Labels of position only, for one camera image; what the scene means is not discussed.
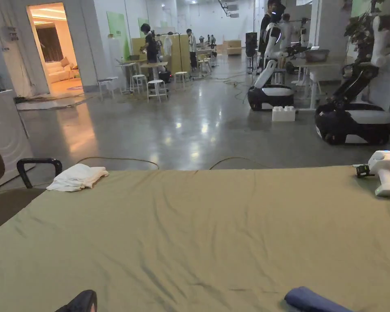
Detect brown chair with black armrest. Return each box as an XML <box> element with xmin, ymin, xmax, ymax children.
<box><xmin>0</xmin><ymin>139</ymin><xmax>63</xmax><ymax>235</ymax></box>

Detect white folded cloth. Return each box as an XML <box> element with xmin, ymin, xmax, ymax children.
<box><xmin>46</xmin><ymin>163</ymin><xmax>110</xmax><ymax>192</ymax></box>

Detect bed with beige sheet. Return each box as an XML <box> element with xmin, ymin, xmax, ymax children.
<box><xmin>0</xmin><ymin>164</ymin><xmax>390</xmax><ymax>312</ymax></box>

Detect white washing machine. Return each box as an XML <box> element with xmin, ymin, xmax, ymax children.
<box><xmin>0</xmin><ymin>87</ymin><xmax>37</xmax><ymax>191</ymax></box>

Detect white round stool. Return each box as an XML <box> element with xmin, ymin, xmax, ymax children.
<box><xmin>97</xmin><ymin>76</ymin><xmax>119</xmax><ymax>100</ymax></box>
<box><xmin>173</xmin><ymin>71</ymin><xmax>190</xmax><ymax>91</ymax></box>
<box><xmin>146</xmin><ymin>79</ymin><xmax>169</xmax><ymax>103</ymax></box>
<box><xmin>130</xmin><ymin>74</ymin><xmax>147</xmax><ymax>94</ymax></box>

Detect dark blue garment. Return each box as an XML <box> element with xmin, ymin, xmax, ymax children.
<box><xmin>284</xmin><ymin>286</ymin><xmax>356</xmax><ymax>312</ymax></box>

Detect white sofa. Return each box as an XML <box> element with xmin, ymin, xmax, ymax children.
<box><xmin>45</xmin><ymin>57</ymin><xmax>81</xmax><ymax>84</ymax></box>

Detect white plastic block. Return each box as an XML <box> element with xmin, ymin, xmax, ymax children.
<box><xmin>272</xmin><ymin>105</ymin><xmax>296</xmax><ymax>122</ymax></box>

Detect white and black wheeled robot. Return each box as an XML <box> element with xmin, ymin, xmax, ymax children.
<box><xmin>313</xmin><ymin>13</ymin><xmax>390</xmax><ymax>145</ymax></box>
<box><xmin>247</xmin><ymin>4</ymin><xmax>297</xmax><ymax>112</ymax></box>

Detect spare white hand-held gripper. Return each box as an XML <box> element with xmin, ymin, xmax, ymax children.
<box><xmin>355</xmin><ymin>150</ymin><xmax>390</xmax><ymax>197</ymax></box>

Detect white table with grey basin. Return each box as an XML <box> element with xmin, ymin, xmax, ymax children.
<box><xmin>292</xmin><ymin>48</ymin><xmax>346</xmax><ymax>110</ymax></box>

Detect green leafy plant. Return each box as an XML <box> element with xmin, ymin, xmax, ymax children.
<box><xmin>344</xmin><ymin>0</ymin><xmax>386</xmax><ymax>63</ymax></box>

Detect yellow floor cable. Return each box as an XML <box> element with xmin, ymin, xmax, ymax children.
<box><xmin>208</xmin><ymin>157</ymin><xmax>274</xmax><ymax>171</ymax></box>

